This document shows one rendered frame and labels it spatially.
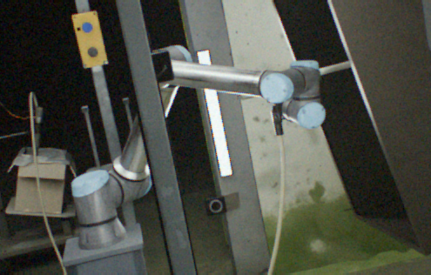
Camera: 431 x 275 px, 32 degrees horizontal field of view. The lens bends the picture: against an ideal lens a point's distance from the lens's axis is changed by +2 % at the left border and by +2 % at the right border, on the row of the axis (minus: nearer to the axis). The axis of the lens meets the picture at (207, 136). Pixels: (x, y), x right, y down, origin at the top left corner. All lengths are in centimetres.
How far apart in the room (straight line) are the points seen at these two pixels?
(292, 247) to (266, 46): 102
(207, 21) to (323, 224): 118
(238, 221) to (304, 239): 35
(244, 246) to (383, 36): 156
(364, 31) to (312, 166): 131
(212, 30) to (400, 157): 130
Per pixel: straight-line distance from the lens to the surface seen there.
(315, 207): 384
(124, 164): 301
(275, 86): 230
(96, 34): 374
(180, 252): 174
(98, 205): 295
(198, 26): 362
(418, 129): 273
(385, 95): 266
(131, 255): 293
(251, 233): 380
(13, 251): 515
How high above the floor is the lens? 146
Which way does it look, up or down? 9 degrees down
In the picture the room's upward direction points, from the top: 11 degrees counter-clockwise
